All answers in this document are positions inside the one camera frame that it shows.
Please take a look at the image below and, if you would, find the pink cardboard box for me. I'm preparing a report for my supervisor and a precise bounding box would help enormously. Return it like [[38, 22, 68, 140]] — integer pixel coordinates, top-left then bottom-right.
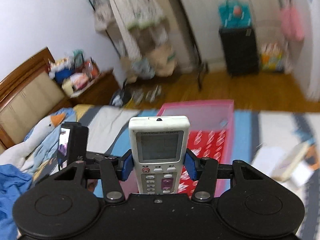
[[129, 100, 234, 196]]

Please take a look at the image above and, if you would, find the white universal AC remote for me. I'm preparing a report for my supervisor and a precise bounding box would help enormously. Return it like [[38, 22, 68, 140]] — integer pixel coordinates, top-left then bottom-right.
[[129, 116, 190, 194]]

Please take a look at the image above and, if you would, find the red glasses-print bag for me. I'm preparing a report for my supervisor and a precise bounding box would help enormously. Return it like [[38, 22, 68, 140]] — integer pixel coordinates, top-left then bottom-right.
[[177, 129, 230, 197]]

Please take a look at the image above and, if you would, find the black bag on floor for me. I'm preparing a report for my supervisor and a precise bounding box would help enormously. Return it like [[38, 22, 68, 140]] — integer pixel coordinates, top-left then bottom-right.
[[109, 80, 132, 107]]

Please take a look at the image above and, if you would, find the grey white sneaker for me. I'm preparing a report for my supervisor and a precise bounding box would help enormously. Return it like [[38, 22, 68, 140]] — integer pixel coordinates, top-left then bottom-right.
[[132, 89, 144, 106], [145, 85, 162, 103]]

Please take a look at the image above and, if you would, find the wooden nightstand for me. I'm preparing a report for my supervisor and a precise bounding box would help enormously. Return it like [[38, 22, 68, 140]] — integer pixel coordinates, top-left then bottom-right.
[[69, 70, 120, 106]]

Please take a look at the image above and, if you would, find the striped blue white bedsheet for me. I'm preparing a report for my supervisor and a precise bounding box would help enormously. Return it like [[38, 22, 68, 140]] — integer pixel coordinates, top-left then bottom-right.
[[73, 102, 319, 239]]

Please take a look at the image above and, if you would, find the white goose plush toy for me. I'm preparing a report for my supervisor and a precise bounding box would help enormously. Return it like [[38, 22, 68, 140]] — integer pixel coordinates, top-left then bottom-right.
[[1, 113, 66, 169]]

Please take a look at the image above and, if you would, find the blue clothing on bed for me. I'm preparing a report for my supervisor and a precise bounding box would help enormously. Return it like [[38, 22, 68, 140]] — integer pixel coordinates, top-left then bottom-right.
[[1, 164, 33, 239]]

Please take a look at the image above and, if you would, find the white printed plastic bag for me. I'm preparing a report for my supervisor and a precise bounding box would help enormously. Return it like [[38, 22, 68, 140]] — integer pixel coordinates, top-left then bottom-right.
[[131, 58, 155, 80]]

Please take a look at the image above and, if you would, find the wooden bed headboard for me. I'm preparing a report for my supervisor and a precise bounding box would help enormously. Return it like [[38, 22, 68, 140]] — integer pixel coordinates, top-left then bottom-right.
[[0, 48, 72, 152]]

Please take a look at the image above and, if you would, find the brown paper bag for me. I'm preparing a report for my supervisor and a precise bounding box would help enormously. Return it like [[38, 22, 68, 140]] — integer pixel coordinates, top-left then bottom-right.
[[146, 43, 178, 77]]

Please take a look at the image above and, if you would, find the black hard-shell suitcase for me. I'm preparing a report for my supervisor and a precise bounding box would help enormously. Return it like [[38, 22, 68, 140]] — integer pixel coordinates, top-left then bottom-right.
[[219, 27, 259, 76]]

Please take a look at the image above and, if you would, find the colourful cartoon gift bag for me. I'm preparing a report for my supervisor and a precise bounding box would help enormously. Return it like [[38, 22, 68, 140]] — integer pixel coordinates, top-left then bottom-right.
[[260, 43, 285, 73]]

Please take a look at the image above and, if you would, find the black metal clothes rack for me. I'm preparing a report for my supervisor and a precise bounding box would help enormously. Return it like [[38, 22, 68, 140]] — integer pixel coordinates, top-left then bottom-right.
[[88, 0, 208, 83]]

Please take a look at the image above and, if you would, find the teal bag on suitcase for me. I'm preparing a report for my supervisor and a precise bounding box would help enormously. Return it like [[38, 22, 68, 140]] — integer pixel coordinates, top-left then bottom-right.
[[218, 0, 252, 29]]

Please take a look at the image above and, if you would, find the pink paper gift bag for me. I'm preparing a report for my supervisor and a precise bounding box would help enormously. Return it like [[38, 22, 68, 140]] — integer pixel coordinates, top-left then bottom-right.
[[280, 5, 305, 42]]

